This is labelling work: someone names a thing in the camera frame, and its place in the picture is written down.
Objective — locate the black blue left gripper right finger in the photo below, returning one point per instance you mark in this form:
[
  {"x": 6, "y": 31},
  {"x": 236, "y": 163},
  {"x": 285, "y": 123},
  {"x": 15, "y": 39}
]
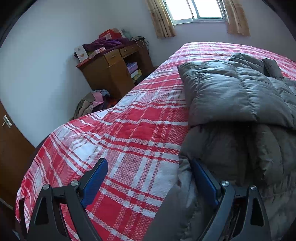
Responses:
[{"x": 239, "y": 212}]

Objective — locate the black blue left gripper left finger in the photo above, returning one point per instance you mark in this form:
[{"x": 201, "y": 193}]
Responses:
[{"x": 47, "y": 221}]

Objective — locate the grey puffer down jacket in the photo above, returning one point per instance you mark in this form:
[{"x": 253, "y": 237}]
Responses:
[{"x": 242, "y": 128}]

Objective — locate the pile of clothes on floor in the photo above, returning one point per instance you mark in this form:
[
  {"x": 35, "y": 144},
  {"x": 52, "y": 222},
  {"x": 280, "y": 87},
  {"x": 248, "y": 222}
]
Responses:
[{"x": 94, "y": 101}]

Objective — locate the purple clothes on desk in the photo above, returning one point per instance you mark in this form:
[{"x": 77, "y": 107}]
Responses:
[{"x": 103, "y": 42}]

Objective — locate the brown wooden door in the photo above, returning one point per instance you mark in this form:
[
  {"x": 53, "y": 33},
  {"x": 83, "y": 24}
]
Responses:
[{"x": 15, "y": 160}]

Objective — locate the red white plaid bedspread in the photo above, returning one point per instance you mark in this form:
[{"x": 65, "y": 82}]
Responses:
[{"x": 140, "y": 138}]

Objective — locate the brown wooden desk cabinet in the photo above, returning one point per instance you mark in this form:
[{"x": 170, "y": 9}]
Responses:
[{"x": 108, "y": 70}]

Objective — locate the yellow box in shelf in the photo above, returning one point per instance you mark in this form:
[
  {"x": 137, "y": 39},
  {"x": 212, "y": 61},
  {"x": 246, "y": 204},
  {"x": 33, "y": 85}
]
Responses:
[{"x": 136, "y": 74}]

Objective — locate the white carton box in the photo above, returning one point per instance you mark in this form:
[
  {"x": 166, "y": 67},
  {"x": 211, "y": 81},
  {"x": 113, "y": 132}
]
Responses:
[{"x": 81, "y": 53}]

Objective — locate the purple box in shelf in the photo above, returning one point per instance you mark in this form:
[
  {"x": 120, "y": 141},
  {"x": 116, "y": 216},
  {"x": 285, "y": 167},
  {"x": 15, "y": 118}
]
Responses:
[{"x": 132, "y": 67}]

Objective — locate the flat red white box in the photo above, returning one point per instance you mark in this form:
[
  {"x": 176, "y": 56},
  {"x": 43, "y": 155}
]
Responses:
[{"x": 96, "y": 52}]

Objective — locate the right beige curtain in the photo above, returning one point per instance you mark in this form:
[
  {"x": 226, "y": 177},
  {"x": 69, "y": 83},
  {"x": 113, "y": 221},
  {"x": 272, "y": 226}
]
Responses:
[{"x": 236, "y": 19}]

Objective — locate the beige curtain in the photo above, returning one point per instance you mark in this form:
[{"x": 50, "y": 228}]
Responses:
[
  {"x": 161, "y": 19},
  {"x": 236, "y": 19}
]

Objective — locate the red gift box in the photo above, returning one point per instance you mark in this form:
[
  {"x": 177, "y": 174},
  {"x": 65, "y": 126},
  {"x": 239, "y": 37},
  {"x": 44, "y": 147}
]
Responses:
[{"x": 113, "y": 33}]

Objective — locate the left beige curtain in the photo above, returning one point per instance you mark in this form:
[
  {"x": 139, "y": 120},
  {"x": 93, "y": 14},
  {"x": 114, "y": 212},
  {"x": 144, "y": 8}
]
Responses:
[{"x": 161, "y": 19}]

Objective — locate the window with bright light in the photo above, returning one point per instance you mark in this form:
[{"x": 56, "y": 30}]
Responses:
[{"x": 190, "y": 11}]

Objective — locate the silver door handle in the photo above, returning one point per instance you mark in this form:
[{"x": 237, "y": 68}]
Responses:
[{"x": 6, "y": 122}]

